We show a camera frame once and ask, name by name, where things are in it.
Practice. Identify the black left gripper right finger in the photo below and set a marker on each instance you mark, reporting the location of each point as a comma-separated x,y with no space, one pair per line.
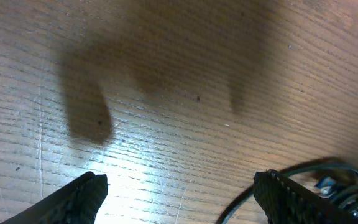
285,201

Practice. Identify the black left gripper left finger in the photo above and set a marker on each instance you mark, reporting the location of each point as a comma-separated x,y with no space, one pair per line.
77,202

